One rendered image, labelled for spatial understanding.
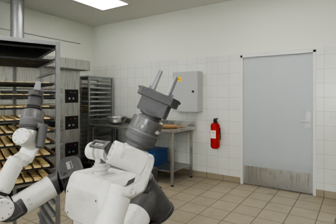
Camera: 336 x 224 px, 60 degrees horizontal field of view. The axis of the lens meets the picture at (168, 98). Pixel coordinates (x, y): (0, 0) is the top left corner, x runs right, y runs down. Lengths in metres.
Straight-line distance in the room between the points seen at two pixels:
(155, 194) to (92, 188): 0.23
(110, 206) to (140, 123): 0.22
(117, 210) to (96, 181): 0.32
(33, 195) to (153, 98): 0.68
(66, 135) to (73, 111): 0.41
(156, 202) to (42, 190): 0.50
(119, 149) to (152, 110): 0.14
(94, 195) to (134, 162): 0.29
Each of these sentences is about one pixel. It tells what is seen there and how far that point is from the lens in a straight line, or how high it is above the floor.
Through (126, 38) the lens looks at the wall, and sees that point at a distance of 6.23.
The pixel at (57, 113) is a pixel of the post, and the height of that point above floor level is 1.27.
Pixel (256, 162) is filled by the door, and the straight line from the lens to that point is 4.93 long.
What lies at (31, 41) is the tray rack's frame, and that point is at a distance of 2.36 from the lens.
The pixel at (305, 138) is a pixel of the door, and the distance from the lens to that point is 4.71.
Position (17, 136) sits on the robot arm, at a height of 1.24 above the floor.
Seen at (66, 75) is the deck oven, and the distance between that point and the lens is 5.05.
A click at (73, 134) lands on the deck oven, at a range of 5.16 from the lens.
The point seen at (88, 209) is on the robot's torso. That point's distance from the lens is 1.10.
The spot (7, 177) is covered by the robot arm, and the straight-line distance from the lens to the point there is 1.27.
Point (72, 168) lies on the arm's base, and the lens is 1.28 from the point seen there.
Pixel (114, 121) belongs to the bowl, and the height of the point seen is 0.94.
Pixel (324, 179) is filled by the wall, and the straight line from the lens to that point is 4.76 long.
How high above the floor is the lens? 1.39
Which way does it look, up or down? level
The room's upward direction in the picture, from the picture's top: straight up
